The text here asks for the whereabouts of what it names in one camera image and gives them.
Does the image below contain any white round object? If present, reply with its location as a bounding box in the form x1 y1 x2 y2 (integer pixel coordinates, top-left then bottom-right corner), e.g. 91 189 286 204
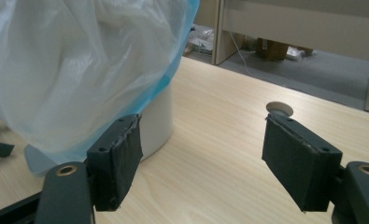
265 101 294 119

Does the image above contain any thin white cable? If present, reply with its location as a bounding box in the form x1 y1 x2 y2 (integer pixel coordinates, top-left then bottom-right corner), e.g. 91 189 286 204
227 17 255 77

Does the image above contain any light wooden desk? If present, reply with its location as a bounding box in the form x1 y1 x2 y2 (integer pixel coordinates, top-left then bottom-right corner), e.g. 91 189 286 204
210 0 369 114

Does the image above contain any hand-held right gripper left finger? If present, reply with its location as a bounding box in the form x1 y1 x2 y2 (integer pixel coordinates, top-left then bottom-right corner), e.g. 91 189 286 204
85 113 144 213

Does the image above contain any translucent plastic trash bag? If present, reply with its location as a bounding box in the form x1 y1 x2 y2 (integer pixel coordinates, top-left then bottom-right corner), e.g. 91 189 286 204
0 0 201 165

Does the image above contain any pile of plastic-wrapped clutter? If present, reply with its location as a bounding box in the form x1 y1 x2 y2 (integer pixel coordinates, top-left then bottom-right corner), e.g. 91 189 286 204
183 23 216 57

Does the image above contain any white grey pedal trash can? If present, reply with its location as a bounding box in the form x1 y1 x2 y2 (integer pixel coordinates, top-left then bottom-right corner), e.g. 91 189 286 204
23 81 175 177

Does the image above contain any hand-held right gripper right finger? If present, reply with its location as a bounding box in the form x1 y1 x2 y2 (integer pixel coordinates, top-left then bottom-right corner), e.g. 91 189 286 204
261 113 344 214

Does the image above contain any brown cardboard box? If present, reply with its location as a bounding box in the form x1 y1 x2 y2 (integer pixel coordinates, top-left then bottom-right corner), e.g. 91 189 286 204
254 36 290 63

